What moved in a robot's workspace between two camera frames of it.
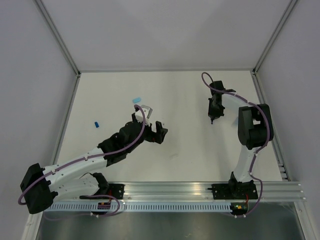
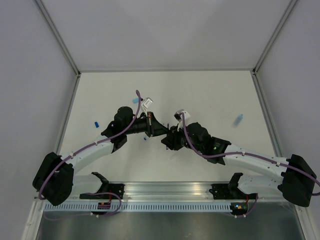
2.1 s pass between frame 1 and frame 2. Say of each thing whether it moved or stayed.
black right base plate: stayed
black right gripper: moved
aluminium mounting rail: stayed
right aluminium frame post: stayed
